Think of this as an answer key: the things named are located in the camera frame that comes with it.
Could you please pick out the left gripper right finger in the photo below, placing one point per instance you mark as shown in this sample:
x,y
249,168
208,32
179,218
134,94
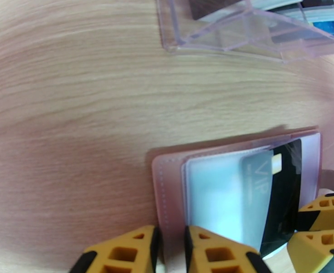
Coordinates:
x,y
218,255

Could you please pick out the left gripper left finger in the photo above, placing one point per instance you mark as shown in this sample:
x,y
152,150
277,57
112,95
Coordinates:
x,y
127,252

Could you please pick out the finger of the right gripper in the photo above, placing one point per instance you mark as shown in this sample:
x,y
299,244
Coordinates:
x,y
317,252
326,212

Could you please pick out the black credit card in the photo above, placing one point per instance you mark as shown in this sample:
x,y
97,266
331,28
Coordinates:
x,y
283,201

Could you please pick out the pink card holder wallet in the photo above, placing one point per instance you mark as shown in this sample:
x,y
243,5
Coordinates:
x,y
169,195

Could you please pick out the grey VIP card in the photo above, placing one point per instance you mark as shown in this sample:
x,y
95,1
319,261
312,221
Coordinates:
x,y
255,189

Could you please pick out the clear acrylic card stand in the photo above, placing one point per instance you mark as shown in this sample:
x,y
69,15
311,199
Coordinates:
x,y
226,36

